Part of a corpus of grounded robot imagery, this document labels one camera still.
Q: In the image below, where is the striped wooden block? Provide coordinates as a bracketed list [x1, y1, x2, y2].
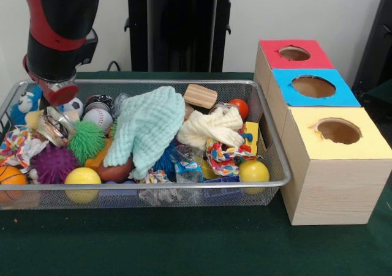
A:
[183, 83, 219, 110]

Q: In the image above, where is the cream cloth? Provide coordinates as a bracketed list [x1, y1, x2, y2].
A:
[176, 106, 245, 151]

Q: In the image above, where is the dark green table cloth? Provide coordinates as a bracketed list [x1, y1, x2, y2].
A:
[0, 70, 392, 276]

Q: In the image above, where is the clear plastic jar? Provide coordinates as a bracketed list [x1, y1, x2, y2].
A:
[36, 106, 77, 148]

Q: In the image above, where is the red ball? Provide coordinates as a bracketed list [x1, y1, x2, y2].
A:
[228, 99, 249, 120]

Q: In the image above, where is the blue spiky puffer toy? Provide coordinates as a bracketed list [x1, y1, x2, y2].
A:
[9, 84, 43, 125]

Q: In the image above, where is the black chair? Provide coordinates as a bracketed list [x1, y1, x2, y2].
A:
[352, 0, 392, 105]

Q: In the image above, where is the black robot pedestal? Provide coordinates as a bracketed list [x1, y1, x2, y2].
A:
[118, 0, 247, 72]

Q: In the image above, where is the purple spiky ball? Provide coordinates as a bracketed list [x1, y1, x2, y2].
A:
[30, 144, 80, 185]

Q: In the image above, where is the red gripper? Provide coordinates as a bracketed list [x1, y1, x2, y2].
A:
[23, 55, 80, 111]

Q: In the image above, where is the mint green cloth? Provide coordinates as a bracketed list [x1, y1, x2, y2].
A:
[103, 86, 186, 181]

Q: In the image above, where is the toy soccer ball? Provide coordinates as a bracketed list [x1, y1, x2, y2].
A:
[62, 97, 85, 117]

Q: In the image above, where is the polka dot cloth toy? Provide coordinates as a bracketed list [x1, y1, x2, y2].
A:
[0, 125, 50, 168]
[205, 137, 261, 176]

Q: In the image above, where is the orange toy basketball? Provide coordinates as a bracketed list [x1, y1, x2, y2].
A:
[0, 165, 28, 185]

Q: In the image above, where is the yellow plush duck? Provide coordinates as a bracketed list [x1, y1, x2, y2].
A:
[24, 110, 45, 127]

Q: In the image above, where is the clear mesh bin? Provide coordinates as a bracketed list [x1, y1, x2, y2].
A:
[0, 79, 293, 211]

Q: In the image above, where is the wooden box with three holes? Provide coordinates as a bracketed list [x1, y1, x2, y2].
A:
[254, 39, 392, 226]

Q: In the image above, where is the white toy baseball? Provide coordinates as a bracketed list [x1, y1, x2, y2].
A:
[82, 108, 114, 135]

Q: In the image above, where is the yellow ball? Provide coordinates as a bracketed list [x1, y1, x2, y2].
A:
[64, 167, 102, 204]
[238, 159, 271, 194]

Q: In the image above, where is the black cable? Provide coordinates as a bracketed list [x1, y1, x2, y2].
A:
[107, 61, 132, 72]

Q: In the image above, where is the green spiky puffer toy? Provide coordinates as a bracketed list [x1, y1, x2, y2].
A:
[67, 120, 107, 166]

